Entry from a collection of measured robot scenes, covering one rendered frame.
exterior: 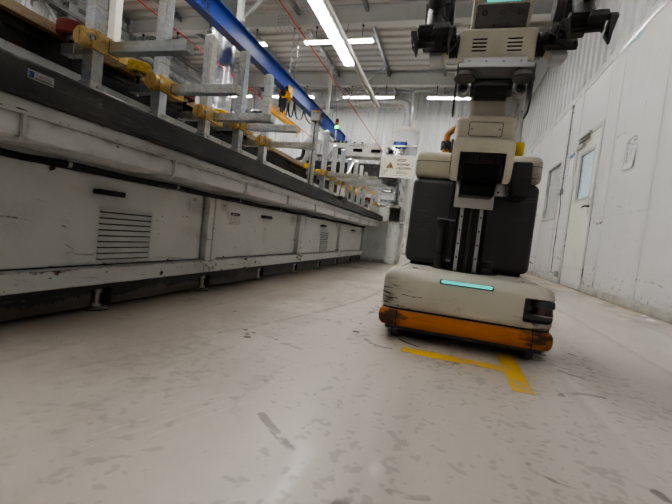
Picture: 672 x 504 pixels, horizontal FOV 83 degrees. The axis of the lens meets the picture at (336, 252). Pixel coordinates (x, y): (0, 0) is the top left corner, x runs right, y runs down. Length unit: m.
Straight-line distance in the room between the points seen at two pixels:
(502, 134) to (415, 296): 0.69
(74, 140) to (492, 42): 1.44
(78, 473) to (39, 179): 0.99
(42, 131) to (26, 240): 0.40
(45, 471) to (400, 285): 1.15
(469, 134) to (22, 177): 1.50
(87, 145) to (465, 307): 1.33
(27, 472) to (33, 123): 0.80
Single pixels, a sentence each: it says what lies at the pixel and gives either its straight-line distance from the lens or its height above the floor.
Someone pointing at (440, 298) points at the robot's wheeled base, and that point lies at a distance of 1.49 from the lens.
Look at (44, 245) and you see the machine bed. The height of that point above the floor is 0.24.
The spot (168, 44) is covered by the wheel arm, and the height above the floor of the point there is 0.83.
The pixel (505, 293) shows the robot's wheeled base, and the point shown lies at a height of 0.24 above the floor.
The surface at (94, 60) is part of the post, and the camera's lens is 1.33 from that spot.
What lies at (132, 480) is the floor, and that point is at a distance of 0.70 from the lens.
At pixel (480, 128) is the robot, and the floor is 0.84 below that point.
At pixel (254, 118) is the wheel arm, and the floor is 0.80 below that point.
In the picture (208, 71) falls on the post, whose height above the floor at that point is 0.96.
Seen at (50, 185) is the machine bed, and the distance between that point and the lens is 1.52.
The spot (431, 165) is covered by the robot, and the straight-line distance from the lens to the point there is 1.84.
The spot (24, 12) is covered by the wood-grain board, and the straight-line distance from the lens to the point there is 1.48.
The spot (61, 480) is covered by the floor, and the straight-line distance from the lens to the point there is 0.73.
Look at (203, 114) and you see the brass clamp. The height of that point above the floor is 0.79.
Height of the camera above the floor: 0.39
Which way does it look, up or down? 3 degrees down
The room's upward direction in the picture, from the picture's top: 6 degrees clockwise
